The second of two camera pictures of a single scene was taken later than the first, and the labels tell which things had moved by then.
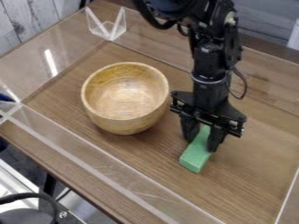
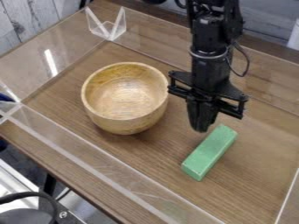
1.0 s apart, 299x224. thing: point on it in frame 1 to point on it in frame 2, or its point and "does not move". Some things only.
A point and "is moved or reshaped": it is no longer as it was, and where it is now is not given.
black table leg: x=51 y=185 does not move
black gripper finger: x=191 y=128 to x=195 y=114
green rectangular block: x=197 y=153 is moved or reshaped
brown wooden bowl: x=124 y=96 does not move
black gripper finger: x=217 y=136 to x=210 y=115
